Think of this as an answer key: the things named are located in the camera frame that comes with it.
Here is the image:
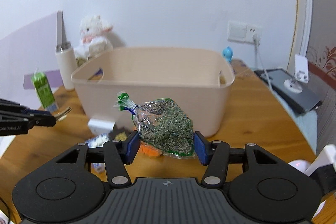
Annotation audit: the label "white charger cable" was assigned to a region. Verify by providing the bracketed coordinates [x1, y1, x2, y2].
[252, 34, 276, 90]

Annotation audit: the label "dark grey laptop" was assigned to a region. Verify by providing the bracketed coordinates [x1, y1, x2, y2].
[255, 66, 322, 114]

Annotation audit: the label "white phone stand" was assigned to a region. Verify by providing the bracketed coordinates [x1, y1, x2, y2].
[284, 54, 309, 94]

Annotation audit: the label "white rectangular box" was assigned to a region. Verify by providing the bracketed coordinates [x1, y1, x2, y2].
[87, 119, 115, 135]

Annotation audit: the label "white wall switch socket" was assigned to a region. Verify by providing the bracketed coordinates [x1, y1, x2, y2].
[227, 20, 263, 44]

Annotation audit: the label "white device with red light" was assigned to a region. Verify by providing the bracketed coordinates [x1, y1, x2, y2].
[289, 144, 335, 223]

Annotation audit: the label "white thermos bottle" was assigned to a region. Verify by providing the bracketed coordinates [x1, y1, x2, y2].
[55, 42, 77, 90]

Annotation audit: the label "green drink carton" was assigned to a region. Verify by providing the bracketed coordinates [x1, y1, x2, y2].
[31, 71, 59, 113]

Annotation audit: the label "beige plastic storage basket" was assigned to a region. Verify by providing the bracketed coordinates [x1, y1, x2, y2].
[71, 47, 235, 137]

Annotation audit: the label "orange cloth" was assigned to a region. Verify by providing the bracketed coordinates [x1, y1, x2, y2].
[139, 143, 161, 157]

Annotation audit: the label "white plush lamb toy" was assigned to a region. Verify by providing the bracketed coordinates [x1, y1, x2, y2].
[74, 15, 113, 61]

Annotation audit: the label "clear bag green dried herbs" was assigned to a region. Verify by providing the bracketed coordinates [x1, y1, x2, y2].
[115, 92, 195, 158]

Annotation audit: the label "blue white tissue pack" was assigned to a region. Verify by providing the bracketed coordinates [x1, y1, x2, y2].
[87, 133, 110, 173]

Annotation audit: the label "black cube gold character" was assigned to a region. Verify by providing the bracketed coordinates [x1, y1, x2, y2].
[113, 131, 130, 141]

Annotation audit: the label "blue bird figurine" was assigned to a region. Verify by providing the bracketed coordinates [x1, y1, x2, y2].
[222, 47, 233, 63]

